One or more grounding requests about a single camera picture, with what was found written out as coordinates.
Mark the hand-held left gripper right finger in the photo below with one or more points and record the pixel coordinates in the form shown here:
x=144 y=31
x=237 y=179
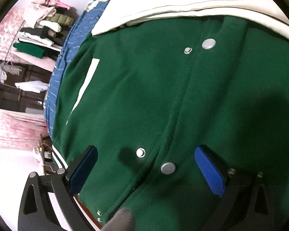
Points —
x=208 y=169

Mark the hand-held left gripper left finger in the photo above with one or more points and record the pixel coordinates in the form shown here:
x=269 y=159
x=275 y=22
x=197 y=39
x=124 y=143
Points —
x=83 y=169

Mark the green varsity jacket cream sleeves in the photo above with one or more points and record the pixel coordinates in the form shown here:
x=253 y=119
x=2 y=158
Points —
x=144 y=93

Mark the pile of folded clothes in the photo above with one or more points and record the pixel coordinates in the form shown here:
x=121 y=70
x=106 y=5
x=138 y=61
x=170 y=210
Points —
x=45 y=25

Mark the pink patterned cloth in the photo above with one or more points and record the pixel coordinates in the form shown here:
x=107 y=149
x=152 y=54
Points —
x=14 y=127
x=4 y=36

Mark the white folded cloth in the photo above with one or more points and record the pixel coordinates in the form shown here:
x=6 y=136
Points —
x=31 y=86

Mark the blue printed blanket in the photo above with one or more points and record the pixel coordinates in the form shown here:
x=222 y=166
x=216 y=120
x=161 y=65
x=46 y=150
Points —
x=62 y=60

